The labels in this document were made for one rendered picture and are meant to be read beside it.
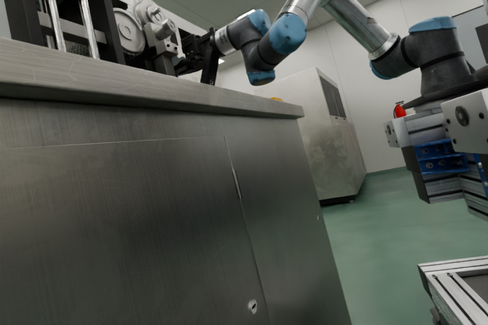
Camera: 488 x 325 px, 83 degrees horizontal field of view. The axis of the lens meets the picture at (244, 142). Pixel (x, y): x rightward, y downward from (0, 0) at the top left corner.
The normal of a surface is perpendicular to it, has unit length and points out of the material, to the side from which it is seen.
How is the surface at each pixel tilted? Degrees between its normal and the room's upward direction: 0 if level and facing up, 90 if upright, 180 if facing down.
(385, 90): 90
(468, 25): 90
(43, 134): 90
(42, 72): 90
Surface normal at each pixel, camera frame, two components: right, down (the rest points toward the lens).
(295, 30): 0.38, -0.16
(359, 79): -0.47, 0.05
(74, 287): 0.85, -0.25
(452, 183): -0.28, 0.00
